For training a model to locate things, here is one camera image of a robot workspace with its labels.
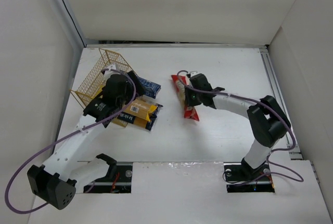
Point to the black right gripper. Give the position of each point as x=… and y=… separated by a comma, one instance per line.
x=188, y=99

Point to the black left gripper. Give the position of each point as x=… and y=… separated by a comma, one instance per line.
x=136, y=82

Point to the blue pasta box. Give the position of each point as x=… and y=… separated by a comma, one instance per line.
x=151, y=89

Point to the red spaghetti bag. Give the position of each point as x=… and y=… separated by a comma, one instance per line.
x=189, y=112

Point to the yellow pasta bag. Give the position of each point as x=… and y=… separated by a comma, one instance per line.
x=141, y=109

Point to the dark blue spaghetti bag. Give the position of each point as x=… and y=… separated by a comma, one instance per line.
x=124, y=119

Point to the blue-topped spaghetti bag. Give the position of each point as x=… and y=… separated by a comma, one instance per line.
x=157, y=110

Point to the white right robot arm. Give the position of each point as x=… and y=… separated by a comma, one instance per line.
x=267, y=120

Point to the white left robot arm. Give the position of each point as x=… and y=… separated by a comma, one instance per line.
x=58, y=179

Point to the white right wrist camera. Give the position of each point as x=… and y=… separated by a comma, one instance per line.
x=193, y=72

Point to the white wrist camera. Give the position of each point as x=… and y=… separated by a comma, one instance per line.
x=193, y=72
x=109, y=69

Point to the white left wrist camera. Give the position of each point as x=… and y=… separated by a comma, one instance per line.
x=109, y=69

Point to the gold wire mesh shelf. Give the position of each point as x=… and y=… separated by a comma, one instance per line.
x=89, y=91

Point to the aluminium frame post left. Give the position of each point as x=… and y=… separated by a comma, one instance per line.
x=65, y=10

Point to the aluminium frame rail right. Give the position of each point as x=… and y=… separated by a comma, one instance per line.
x=295, y=153

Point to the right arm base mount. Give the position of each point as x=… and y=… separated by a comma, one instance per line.
x=237, y=181

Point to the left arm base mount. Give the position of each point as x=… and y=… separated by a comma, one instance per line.
x=120, y=183

